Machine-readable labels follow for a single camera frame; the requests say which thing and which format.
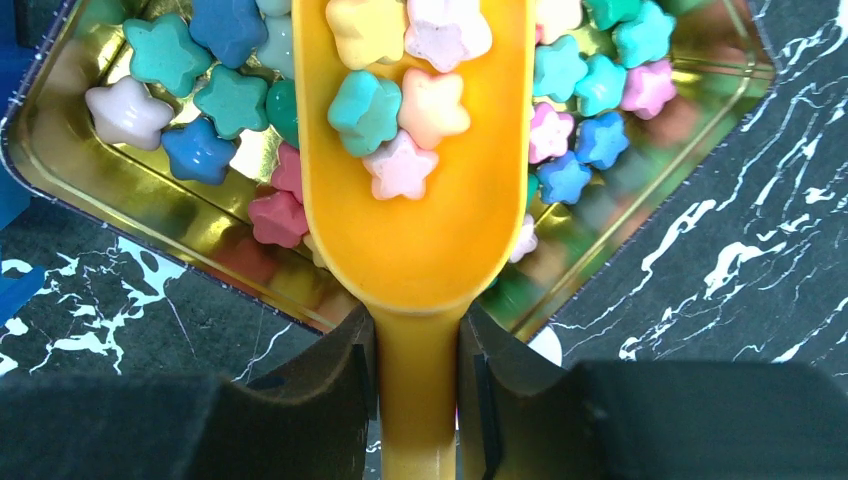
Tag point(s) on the blue plastic candy bin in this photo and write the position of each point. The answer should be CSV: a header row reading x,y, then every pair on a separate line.
x,y
15,198

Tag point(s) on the white round jar lid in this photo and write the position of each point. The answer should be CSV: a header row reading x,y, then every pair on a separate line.
x,y
547,344

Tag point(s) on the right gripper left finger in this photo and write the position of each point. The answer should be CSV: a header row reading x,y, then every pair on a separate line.
x,y
306,419

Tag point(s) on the square tin of star candies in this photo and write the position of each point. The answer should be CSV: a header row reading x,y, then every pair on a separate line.
x,y
719,68

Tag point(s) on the orange plastic scoop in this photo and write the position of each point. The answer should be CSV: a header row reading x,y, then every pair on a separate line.
x,y
418,265

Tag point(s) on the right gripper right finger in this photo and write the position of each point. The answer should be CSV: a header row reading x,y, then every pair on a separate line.
x,y
522,417

